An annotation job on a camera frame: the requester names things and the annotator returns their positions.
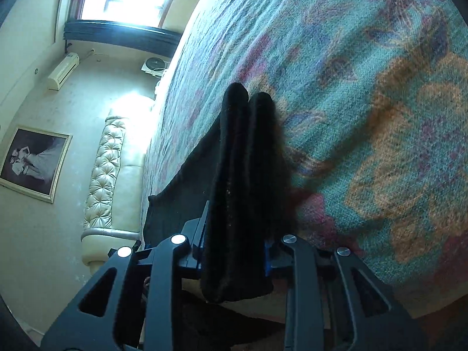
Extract framed wall picture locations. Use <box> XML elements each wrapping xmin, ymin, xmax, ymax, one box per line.
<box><xmin>0</xmin><ymin>125</ymin><xmax>73</xmax><ymax>204</ymax></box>

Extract white fan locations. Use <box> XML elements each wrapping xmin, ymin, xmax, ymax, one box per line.
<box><xmin>141</xmin><ymin>56</ymin><xmax>172</xmax><ymax>77</ymax></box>

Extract cream tufted headboard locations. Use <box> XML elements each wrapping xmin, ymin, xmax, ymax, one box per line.
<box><xmin>81</xmin><ymin>115</ymin><xmax>155</xmax><ymax>275</ymax></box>

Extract dark blue curtain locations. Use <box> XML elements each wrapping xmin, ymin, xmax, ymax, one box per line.
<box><xmin>63</xmin><ymin>21</ymin><xmax>182</xmax><ymax>51</ymax></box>

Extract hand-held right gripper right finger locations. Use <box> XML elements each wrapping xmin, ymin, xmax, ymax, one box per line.
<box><xmin>264</xmin><ymin>235</ymin><xmax>414</xmax><ymax>351</ymax></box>

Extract white wall air conditioner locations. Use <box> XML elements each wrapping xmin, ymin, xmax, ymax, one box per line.
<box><xmin>47</xmin><ymin>53</ymin><xmax>80</xmax><ymax>91</ymax></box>

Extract black pants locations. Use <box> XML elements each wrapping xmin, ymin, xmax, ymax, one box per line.
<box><xmin>144</xmin><ymin>82</ymin><xmax>293</xmax><ymax>305</ymax></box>

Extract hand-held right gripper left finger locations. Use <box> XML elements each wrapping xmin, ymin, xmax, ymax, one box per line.
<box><xmin>40</xmin><ymin>201</ymin><xmax>211</xmax><ymax>351</ymax></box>

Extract floral bed blanket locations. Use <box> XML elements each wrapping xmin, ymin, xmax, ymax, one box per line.
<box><xmin>141</xmin><ymin>0</ymin><xmax>468</xmax><ymax>322</ymax></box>

